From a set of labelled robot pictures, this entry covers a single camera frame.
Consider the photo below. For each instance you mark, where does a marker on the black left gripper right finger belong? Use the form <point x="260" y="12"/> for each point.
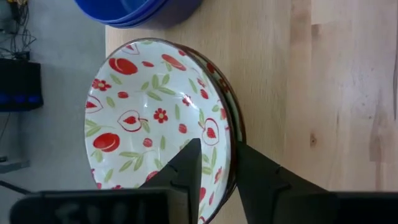
<point x="261" y="193"/>

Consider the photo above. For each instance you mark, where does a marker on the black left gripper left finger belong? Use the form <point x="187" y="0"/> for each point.
<point x="183" y="174"/>

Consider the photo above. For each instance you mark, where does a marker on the white red floral bowl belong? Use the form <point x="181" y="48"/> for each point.
<point x="149" y="102"/>
<point x="234" y="109"/>

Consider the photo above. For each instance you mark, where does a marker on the wooden shelf with black legs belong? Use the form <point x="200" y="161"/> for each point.
<point x="264" y="77"/>

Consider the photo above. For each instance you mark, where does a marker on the black box with blue lights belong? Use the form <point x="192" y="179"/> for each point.
<point x="18" y="81"/>

